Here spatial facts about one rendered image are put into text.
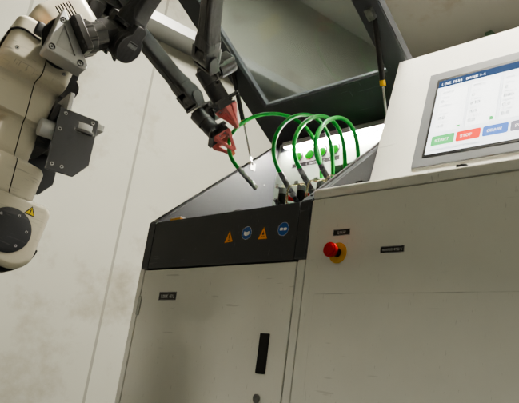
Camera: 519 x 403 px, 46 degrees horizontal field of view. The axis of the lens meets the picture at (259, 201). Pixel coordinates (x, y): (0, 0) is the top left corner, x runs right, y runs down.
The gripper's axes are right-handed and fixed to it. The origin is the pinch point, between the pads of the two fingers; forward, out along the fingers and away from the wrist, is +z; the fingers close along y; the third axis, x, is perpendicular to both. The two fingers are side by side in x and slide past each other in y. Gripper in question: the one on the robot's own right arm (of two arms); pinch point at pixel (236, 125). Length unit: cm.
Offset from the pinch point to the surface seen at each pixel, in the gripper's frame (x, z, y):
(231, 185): 40.9, 19.2, 13.3
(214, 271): 1.7, 32.4, -31.9
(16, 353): 171, 42, -62
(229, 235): -2.3, 25.8, -23.6
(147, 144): 175, -14, 63
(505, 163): -79, 34, -3
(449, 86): -43, 22, 42
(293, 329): -30, 49, -38
